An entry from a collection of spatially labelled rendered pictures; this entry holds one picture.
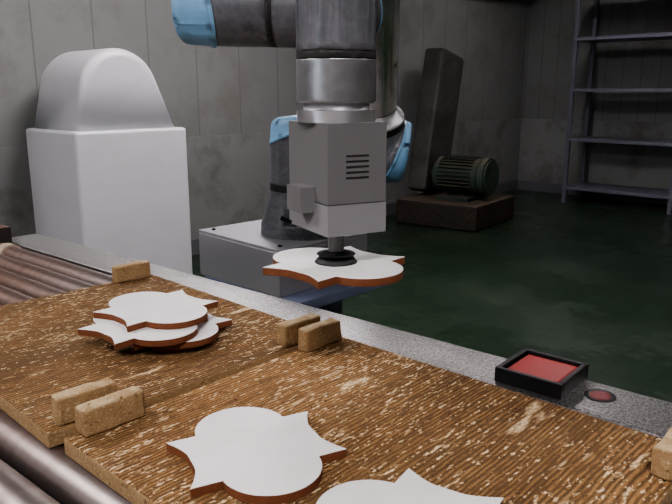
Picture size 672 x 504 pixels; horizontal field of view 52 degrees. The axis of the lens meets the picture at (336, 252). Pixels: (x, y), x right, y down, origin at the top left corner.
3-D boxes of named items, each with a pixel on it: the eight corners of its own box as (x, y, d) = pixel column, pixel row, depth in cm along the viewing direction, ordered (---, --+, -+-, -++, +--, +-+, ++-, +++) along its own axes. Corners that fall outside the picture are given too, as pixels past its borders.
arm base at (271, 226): (308, 222, 145) (308, 175, 142) (353, 234, 133) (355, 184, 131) (246, 229, 135) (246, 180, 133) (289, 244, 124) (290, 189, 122)
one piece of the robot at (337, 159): (257, 82, 66) (261, 247, 69) (297, 80, 58) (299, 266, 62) (346, 82, 70) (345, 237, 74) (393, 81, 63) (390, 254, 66)
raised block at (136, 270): (145, 275, 111) (144, 258, 110) (151, 277, 110) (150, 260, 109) (111, 282, 107) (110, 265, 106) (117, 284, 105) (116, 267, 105)
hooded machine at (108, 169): (145, 270, 481) (131, 54, 448) (198, 287, 439) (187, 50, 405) (41, 292, 428) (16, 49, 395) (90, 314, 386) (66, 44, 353)
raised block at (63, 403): (111, 400, 66) (109, 374, 65) (121, 406, 64) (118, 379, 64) (49, 421, 62) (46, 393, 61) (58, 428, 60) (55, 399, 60)
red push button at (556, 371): (527, 364, 80) (528, 353, 80) (578, 378, 76) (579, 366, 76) (503, 380, 75) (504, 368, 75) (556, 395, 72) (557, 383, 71)
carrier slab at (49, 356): (152, 283, 112) (151, 273, 112) (329, 346, 84) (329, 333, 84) (-89, 336, 88) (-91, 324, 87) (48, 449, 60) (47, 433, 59)
